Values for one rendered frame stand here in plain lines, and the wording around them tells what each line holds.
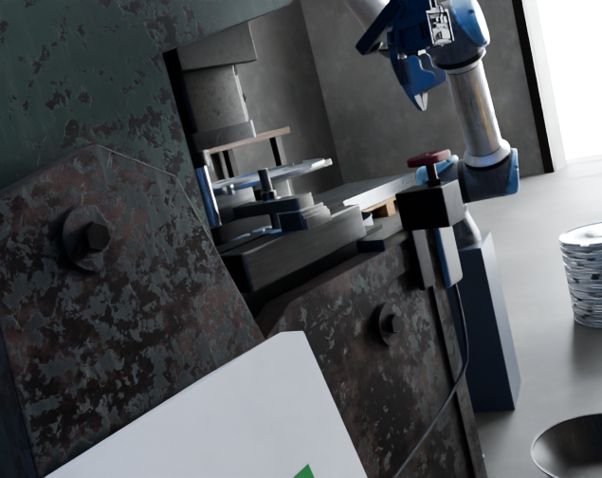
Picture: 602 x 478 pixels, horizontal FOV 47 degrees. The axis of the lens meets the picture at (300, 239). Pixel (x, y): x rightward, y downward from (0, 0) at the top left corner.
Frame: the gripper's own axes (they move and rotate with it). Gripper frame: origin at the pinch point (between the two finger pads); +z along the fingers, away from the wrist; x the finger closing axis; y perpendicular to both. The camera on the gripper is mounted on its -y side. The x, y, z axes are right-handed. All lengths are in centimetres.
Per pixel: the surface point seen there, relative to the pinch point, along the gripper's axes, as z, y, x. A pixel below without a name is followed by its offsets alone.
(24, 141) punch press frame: -7, -14, -64
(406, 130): 29, -280, 437
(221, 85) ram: -11.2, -25.6, -19.0
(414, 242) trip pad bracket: 23.6, -5.5, -1.9
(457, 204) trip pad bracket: 18.3, 2.9, 1.0
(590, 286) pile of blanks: 71, -19, 109
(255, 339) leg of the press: 25, -7, -43
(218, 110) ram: -7.2, -25.6, -21.1
